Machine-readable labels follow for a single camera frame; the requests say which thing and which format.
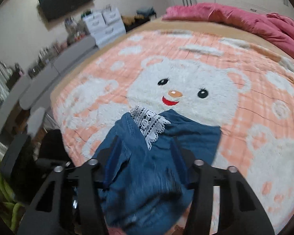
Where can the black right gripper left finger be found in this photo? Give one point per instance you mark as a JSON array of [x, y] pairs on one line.
[[69, 191]]

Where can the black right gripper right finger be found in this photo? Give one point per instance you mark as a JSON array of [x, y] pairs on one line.
[[240, 211]]

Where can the blue denim pants lace trim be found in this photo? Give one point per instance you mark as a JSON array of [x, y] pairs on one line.
[[144, 194]]

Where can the green sleeved left forearm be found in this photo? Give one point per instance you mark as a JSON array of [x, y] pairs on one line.
[[11, 211]]

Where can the grey low bench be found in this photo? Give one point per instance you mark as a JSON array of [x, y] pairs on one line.
[[33, 93]]

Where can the peach bear plush blanket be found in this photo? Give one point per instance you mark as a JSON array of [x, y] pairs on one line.
[[208, 73]]

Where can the white drawer cabinet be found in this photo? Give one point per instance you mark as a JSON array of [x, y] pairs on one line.
[[104, 26]]

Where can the pink quilted comforter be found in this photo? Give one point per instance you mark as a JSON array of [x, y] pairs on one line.
[[273, 27]]

